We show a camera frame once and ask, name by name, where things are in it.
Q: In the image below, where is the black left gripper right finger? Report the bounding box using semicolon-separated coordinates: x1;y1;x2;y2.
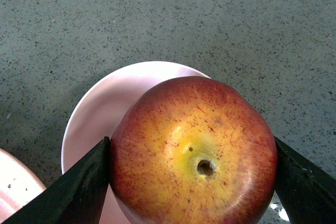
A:
275;138;335;223

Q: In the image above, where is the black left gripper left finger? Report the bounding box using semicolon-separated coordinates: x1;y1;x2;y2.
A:
4;137;110;223

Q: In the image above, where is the red yellow apple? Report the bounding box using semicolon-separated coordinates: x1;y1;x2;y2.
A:
110;77;278;223

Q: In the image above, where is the pink round plate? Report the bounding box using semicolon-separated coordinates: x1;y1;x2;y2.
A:
0;149;46;222

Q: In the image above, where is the pale pink bowl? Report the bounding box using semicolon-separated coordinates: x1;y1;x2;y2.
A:
60;61;212;224

